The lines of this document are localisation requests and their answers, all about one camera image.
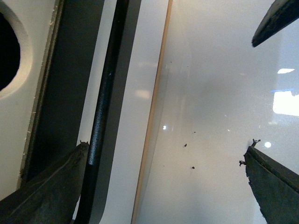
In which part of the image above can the black drawer handle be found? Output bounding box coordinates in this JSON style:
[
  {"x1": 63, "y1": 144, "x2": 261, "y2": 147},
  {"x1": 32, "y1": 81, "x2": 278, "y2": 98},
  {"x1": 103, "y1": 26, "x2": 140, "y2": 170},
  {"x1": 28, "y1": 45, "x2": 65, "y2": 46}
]
[{"x1": 25, "y1": 0, "x2": 141, "y2": 224}]

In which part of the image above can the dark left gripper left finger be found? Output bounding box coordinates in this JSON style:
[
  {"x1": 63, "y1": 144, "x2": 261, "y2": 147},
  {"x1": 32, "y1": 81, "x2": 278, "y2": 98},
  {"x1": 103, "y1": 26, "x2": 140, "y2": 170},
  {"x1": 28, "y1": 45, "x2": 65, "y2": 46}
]
[{"x1": 0, "y1": 142, "x2": 89, "y2": 224}]

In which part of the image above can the white drawer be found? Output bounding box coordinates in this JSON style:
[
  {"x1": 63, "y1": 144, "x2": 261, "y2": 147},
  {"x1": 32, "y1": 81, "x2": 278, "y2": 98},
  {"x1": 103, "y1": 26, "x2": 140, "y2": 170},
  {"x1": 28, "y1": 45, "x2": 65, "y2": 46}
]
[{"x1": 0, "y1": 0, "x2": 171, "y2": 224}]

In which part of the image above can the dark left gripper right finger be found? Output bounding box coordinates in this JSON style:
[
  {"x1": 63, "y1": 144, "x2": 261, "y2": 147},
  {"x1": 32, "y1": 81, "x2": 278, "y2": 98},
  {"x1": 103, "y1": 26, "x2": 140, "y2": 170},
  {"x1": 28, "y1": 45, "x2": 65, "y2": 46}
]
[{"x1": 239, "y1": 139, "x2": 299, "y2": 224}]

